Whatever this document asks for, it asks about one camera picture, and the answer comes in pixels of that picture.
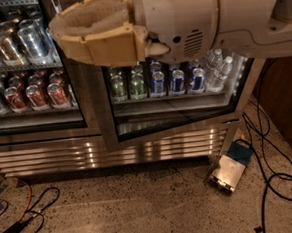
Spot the green soda can right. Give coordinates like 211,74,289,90
130,73,147,99

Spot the glass fridge door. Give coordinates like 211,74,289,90
63,49,265,152
0,0,90,146

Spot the red cola can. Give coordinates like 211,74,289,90
26,85,49,109
4,87,29,111
47,83,71,109

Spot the blue soda can left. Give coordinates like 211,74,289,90
150,71,166,97

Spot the blue soda can right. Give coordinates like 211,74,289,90
189,68,205,93

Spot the stainless fridge bottom grille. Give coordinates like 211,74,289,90
0,124,231,177

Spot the red cola can middle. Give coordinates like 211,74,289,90
26,85,49,109

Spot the blue soda can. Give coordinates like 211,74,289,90
189,68,205,93
169,69,185,95
150,71,166,97

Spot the brown wooden cabinet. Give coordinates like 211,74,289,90
253,56,292,149

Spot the green soda can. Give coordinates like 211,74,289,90
110,75,128,101
130,73,147,99

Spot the blue soda can middle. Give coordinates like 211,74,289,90
169,69,185,95

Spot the orange cable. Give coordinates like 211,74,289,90
0,176,36,233

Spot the red cola can left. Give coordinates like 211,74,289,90
4,87,29,111

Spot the red cola can right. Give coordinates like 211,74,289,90
47,83,71,109

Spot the clear water bottle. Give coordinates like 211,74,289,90
207,56,233,93

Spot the gold silver can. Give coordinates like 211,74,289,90
0,31,28,67

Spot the silver blue tall can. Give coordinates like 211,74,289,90
18,27,53,65

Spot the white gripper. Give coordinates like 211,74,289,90
52,0,219,67

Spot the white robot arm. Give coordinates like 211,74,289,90
49,0,292,67

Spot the blue pad on floor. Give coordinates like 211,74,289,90
227,141,253,166

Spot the black cable bundle right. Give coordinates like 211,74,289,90
237,56,292,233

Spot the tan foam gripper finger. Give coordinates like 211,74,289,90
48,0,132,39

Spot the black cable with adapter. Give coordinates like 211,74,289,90
0,186,64,233

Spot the green soda can left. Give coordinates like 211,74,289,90
110,75,128,101

